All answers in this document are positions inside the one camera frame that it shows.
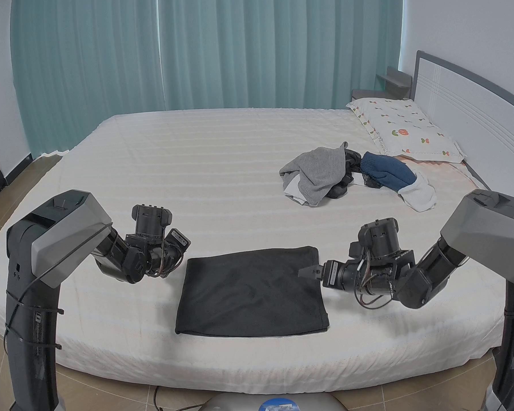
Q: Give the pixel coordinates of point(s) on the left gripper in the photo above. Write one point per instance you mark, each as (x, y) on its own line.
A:
(173, 251)

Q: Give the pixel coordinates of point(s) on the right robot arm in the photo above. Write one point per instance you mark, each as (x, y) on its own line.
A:
(484, 238)

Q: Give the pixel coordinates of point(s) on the white printed pillow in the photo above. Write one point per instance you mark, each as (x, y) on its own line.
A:
(402, 122)

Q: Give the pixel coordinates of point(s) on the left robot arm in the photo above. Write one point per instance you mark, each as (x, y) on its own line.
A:
(68, 229)

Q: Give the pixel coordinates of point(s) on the bed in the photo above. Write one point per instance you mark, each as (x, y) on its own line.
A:
(197, 165)

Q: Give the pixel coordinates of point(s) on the grey bedside table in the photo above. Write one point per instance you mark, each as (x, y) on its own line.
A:
(396, 78)

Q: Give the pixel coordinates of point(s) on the blue-green curtain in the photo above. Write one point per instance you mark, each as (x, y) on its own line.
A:
(90, 58)
(282, 37)

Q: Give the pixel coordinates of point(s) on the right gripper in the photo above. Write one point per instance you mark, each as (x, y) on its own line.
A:
(345, 276)

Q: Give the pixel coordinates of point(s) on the black garment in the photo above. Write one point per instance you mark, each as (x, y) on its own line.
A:
(248, 298)

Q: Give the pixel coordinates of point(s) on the pile of clothes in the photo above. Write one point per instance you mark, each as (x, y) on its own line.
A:
(321, 169)

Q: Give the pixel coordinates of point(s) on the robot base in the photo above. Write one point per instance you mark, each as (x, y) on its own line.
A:
(235, 403)

